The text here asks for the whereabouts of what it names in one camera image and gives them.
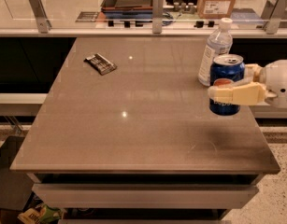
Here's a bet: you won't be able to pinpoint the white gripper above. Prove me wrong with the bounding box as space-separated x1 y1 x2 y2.
208 60 287 108

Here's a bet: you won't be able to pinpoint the blue pepsi can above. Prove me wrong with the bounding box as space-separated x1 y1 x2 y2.
209 54 245 116

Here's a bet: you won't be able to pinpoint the clear plastic water bottle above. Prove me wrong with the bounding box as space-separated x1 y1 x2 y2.
198 18 233 86

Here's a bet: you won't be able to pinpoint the cardboard box with label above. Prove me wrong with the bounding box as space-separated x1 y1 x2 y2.
197 0 236 19

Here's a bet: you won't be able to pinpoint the stacked trays behind glass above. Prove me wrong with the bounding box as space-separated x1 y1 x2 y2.
101 0 152 20

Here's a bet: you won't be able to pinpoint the dark snack bar wrapper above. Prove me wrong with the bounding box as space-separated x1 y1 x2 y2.
85 53 117 76

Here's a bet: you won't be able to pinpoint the grey table drawer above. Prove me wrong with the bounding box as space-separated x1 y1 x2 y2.
33 184 258 209

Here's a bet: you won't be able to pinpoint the green snack bag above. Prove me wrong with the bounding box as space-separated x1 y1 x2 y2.
18 203 63 224

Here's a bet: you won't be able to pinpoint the right metal glass bracket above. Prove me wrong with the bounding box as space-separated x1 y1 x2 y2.
264 0 287 35

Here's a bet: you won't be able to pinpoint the metal glass bracket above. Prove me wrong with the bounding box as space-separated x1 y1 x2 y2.
264 0 287 35
28 0 51 34
152 0 164 34

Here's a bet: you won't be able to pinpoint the middle metal glass bracket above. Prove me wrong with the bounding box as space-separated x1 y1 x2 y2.
152 0 164 34

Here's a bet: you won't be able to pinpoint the left metal glass bracket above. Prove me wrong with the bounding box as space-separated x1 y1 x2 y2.
28 0 51 34

